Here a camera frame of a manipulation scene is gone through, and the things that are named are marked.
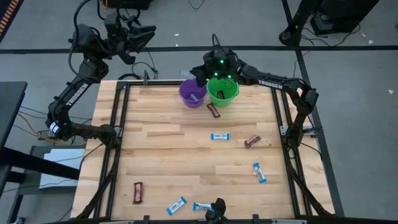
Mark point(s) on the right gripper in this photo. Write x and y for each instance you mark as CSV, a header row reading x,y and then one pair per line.
x,y
203,77

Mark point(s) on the purple halloween bucket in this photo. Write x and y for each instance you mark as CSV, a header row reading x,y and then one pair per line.
x,y
186,101

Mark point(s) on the black power adapter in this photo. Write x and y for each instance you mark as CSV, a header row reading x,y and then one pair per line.
x,y
43,134

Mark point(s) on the black desk beam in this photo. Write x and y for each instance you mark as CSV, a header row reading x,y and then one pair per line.
x,y
37,162

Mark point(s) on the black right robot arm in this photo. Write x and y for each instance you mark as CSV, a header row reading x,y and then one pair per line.
x,y
270,83

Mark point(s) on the green halloween bucket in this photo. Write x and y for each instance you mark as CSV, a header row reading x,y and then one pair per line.
x,y
230,90

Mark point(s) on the black desk top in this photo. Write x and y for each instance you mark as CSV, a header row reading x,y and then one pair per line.
x,y
9,105

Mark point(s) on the black stand pole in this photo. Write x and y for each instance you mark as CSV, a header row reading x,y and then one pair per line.
x,y
287,35

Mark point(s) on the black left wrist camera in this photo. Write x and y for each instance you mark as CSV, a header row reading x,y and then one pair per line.
x,y
127,57

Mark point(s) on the black equipment case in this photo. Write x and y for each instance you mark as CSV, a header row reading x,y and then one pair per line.
x,y
342,12

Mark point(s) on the black mat orange stripes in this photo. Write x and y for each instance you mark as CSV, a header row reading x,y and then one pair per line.
x,y
6,18

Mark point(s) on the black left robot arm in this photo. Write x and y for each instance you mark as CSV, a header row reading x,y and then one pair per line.
x,y
76,93

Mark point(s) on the black blurry object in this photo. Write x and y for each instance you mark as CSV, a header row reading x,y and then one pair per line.
x,y
217,208

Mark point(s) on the blue white candy bar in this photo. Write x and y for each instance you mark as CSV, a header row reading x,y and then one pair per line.
x,y
259,172
220,136
200,206
176,205
193,97

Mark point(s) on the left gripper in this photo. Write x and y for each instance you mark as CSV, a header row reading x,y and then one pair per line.
x,y
119,35

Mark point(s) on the black floor box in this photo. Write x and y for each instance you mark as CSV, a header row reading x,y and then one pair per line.
x,y
130,3

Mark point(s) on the grey metal plate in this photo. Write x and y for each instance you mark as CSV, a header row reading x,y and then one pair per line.
x,y
62,168

